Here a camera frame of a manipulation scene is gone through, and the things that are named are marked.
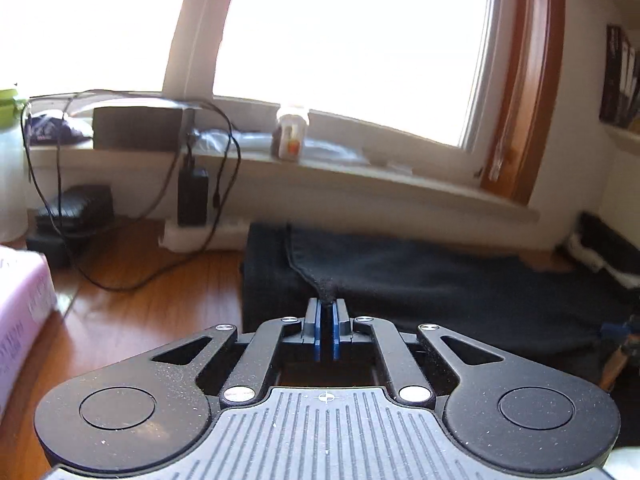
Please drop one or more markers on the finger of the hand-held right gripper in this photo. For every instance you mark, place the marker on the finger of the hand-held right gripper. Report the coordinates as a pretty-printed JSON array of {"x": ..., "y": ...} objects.
[{"x": 620, "y": 332}]

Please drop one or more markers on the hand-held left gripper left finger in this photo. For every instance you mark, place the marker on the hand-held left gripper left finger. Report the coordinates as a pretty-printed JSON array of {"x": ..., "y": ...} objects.
[{"x": 314, "y": 330}]

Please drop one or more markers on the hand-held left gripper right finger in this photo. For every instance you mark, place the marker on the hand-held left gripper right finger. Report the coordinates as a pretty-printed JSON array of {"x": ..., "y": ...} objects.
[{"x": 339, "y": 330}]

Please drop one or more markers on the black garment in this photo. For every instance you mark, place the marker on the black garment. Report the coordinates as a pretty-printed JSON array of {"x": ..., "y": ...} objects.
[
  {"x": 450, "y": 285},
  {"x": 610, "y": 230}
]

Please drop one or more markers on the white patterned cloth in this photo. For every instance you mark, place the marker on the white patterned cloth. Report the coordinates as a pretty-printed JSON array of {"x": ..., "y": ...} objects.
[{"x": 595, "y": 255}]

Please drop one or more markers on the folded black garment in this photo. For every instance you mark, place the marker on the folded black garment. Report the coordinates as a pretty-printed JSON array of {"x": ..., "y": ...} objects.
[{"x": 610, "y": 230}]

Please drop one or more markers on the white power strip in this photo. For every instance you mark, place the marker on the white power strip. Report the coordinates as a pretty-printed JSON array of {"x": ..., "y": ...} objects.
[{"x": 200, "y": 235}]

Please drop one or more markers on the beige window sill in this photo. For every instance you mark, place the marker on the beige window sill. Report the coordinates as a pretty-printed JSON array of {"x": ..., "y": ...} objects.
[{"x": 375, "y": 180}]

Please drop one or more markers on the black power adapter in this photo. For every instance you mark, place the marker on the black power adapter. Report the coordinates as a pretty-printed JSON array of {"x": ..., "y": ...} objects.
[{"x": 192, "y": 195}]

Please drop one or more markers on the clear plastic bag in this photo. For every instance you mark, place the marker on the clear plastic bag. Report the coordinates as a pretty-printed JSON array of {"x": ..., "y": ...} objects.
[{"x": 320, "y": 147}]

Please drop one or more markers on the white bottle with orange label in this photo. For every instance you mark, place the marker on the white bottle with orange label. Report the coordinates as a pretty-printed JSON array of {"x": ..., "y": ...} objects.
[{"x": 290, "y": 135}]

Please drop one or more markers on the row of books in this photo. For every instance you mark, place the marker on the row of books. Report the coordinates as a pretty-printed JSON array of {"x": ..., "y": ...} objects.
[{"x": 620, "y": 80}]

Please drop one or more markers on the wooden window trim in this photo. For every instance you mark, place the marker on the wooden window trim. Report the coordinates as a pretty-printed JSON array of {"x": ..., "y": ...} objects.
[{"x": 535, "y": 85}]

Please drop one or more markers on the black case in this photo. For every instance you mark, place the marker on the black case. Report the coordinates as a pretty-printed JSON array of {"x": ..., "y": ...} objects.
[{"x": 75, "y": 215}]

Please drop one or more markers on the black box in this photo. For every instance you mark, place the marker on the black box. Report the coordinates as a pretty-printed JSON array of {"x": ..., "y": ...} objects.
[{"x": 135, "y": 127}]

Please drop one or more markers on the pink white box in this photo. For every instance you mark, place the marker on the pink white box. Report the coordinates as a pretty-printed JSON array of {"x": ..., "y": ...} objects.
[{"x": 22, "y": 310}]

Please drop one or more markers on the dark blue cloth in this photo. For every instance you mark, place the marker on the dark blue cloth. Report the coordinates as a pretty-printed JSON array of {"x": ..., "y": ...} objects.
[{"x": 55, "y": 130}]

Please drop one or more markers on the white container with green lid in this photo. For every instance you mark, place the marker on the white container with green lid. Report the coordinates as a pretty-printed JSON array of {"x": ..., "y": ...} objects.
[{"x": 10, "y": 170}]

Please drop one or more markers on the white wall shelf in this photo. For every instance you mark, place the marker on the white wall shelf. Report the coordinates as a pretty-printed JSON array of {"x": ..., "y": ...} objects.
[{"x": 625, "y": 136}]

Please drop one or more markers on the white window frame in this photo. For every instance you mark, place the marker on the white window frame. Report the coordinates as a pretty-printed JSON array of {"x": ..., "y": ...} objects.
[{"x": 200, "y": 35}]

